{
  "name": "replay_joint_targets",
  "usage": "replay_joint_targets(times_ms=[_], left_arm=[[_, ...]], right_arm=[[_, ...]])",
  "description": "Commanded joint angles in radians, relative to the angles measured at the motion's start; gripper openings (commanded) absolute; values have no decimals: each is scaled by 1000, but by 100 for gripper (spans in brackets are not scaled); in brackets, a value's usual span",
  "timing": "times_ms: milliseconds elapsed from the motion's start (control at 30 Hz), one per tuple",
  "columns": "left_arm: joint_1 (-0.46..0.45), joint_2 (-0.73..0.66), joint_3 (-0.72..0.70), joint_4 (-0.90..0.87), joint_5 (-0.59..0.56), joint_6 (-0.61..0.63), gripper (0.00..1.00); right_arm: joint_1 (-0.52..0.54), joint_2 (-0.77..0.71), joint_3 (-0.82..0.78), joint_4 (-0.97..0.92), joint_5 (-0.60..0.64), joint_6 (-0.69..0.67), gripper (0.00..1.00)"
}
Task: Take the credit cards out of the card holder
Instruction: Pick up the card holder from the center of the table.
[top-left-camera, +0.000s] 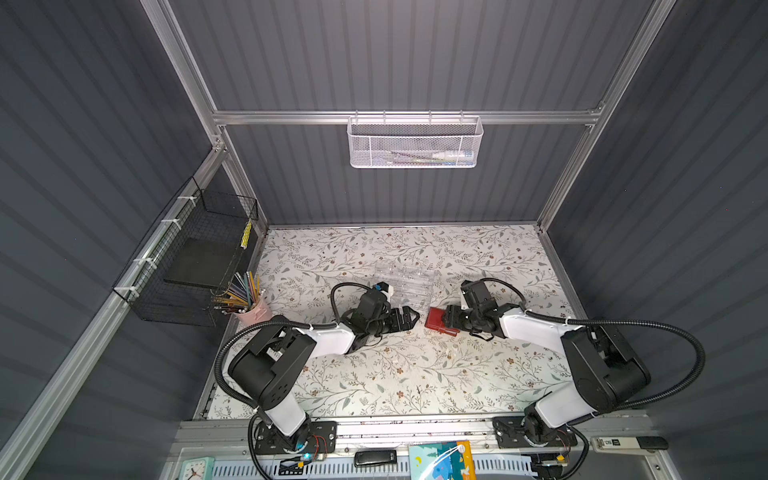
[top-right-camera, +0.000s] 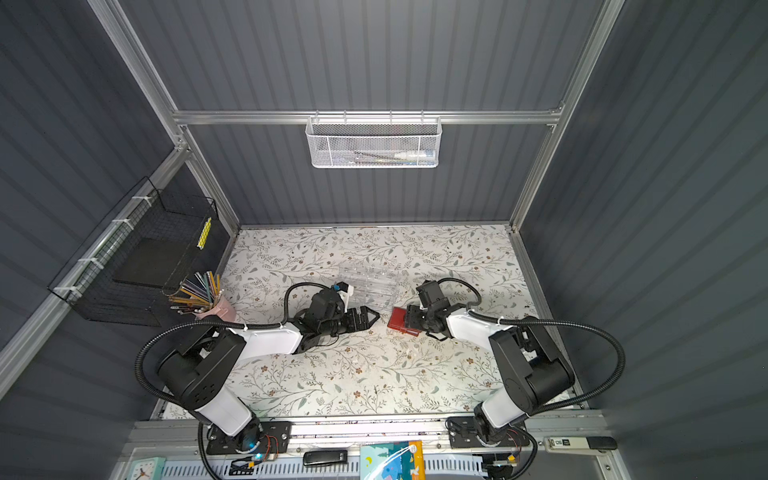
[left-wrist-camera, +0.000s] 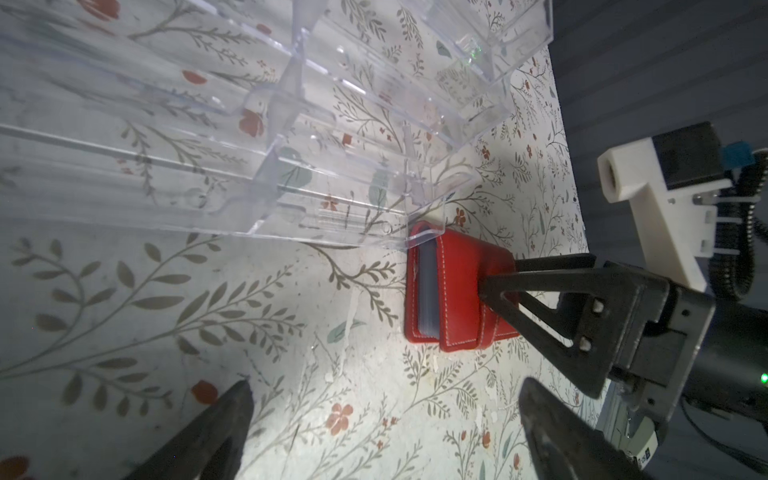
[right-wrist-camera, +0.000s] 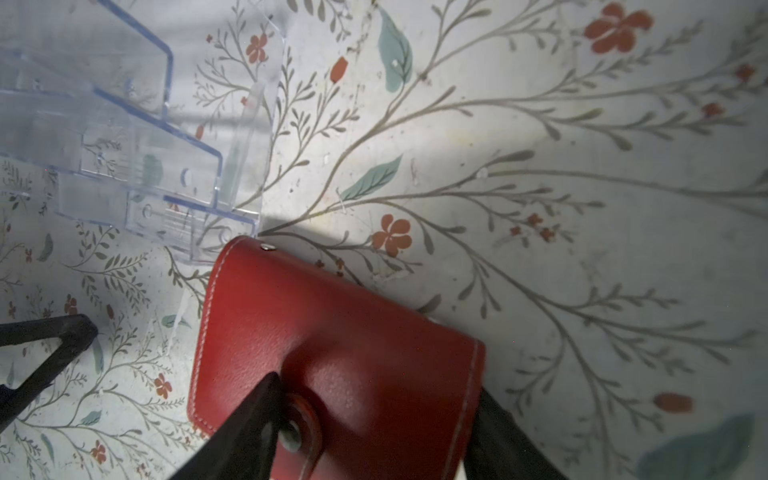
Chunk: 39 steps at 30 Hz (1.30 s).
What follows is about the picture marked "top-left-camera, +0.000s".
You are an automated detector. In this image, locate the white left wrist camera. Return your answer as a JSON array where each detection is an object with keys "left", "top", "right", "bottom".
[{"left": 376, "top": 282, "right": 394, "bottom": 300}]

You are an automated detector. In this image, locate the white mesh wall basket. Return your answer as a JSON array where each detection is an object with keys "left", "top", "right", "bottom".
[{"left": 346, "top": 113, "right": 484, "bottom": 169}]

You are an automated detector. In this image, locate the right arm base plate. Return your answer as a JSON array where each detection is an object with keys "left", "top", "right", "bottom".
[{"left": 492, "top": 416, "right": 578, "bottom": 449}]

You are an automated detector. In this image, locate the black notebook in basket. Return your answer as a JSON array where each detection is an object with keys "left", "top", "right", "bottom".
[{"left": 163, "top": 238, "right": 241, "bottom": 289}]

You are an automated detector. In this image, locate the bundle of coloured pencils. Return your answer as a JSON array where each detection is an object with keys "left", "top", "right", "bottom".
[{"left": 213, "top": 271, "right": 262, "bottom": 313}]

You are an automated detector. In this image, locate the small black device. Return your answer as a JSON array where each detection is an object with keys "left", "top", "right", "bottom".
[{"left": 353, "top": 449, "right": 397, "bottom": 468}]

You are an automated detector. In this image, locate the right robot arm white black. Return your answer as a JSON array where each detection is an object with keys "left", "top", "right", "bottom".
[{"left": 442, "top": 278, "right": 651, "bottom": 447}]

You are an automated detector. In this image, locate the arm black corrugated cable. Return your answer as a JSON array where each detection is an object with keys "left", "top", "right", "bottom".
[
  {"left": 213, "top": 281, "right": 373, "bottom": 410},
  {"left": 479, "top": 277, "right": 707, "bottom": 415}
]

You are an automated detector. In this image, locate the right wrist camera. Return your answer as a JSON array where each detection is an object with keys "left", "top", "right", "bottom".
[{"left": 460, "top": 280, "right": 497, "bottom": 311}]

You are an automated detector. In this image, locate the black wire wall basket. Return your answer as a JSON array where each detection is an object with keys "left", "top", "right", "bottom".
[{"left": 113, "top": 180, "right": 259, "bottom": 327}]

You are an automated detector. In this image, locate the red leather card holder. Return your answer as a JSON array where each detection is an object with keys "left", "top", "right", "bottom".
[{"left": 425, "top": 307, "right": 460, "bottom": 337}]

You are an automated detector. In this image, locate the white marker in basket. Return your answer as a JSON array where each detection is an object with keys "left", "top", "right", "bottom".
[{"left": 390, "top": 150, "right": 476, "bottom": 166}]

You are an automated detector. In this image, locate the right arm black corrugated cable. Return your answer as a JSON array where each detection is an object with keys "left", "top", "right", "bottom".
[{"left": 479, "top": 277, "right": 707, "bottom": 415}]

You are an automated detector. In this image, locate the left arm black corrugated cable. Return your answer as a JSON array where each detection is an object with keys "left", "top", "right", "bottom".
[{"left": 213, "top": 281, "right": 373, "bottom": 410}]

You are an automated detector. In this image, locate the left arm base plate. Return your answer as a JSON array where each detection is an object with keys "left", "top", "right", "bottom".
[{"left": 254, "top": 420, "right": 338, "bottom": 455}]

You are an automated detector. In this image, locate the pink pencil cup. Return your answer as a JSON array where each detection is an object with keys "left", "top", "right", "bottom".
[{"left": 235, "top": 298, "right": 273, "bottom": 327}]

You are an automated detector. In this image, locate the yellow marker in basket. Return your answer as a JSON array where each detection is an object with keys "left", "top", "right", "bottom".
[{"left": 240, "top": 220, "right": 253, "bottom": 249}]

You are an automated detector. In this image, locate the colourful picture book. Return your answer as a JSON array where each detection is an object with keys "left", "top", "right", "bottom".
[{"left": 408, "top": 441, "right": 476, "bottom": 480}]

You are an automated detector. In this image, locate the clear acrylic organizer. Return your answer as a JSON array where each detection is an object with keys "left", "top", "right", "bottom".
[{"left": 373, "top": 267, "right": 435, "bottom": 311}]

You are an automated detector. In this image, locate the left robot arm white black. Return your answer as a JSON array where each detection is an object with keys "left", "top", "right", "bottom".
[{"left": 216, "top": 282, "right": 420, "bottom": 448}]

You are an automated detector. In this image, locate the teal alarm clock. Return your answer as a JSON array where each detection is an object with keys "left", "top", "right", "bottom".
[{"left": 177, "top": 457, "right": 215, "bottom": 480}]

